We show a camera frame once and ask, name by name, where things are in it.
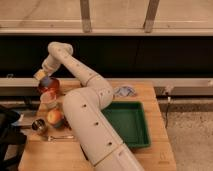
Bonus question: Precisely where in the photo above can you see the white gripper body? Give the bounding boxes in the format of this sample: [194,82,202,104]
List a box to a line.
[42,55,61,76]

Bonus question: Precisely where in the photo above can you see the red bowl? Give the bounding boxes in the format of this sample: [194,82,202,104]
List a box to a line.
[38,77,60,93]

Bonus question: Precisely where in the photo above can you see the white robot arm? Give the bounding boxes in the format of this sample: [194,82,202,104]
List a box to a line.
[42,42,145,171]

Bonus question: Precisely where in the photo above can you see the small white pink cup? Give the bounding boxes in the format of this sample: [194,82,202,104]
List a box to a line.
[40,91,57,109]

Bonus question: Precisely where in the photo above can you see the peach apple toy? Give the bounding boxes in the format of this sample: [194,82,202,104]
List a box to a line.
[47,109,63,128]

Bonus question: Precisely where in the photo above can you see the small metal cup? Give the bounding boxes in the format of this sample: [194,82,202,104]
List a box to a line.
[32,119,47,135]

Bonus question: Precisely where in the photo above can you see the silver fork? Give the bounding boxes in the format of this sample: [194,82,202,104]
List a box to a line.
[46,135,74,141]

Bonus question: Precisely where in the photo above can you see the blue white crumpled cloth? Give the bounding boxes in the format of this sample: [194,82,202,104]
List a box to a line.
[114,85,137,97]

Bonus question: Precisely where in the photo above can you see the black chair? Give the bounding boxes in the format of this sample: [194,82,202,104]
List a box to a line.
[0,105,27,171]

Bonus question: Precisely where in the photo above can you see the green plastic tray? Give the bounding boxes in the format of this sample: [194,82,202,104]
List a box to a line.
[102,101,151,148]

